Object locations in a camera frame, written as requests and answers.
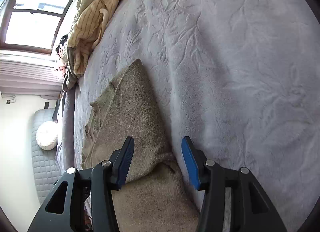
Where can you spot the lavender embossed bed blanket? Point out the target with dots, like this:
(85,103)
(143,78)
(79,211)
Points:
(239,77)

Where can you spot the grey quilted headboard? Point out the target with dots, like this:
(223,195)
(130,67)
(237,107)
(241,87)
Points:
(45,170)

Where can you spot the olive brown knit sweater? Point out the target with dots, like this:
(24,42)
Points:
(153,197)

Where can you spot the white round cushion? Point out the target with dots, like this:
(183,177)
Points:
(46,135)

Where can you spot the cream striped garment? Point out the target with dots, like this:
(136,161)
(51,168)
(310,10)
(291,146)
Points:
(88,30)

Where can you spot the wooden framed window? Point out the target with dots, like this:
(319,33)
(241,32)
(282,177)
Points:
(32,25)

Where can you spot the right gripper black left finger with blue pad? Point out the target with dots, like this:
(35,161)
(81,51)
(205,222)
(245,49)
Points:
(64,207)

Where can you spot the grey pleated curtain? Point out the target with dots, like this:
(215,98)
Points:
(29,74)

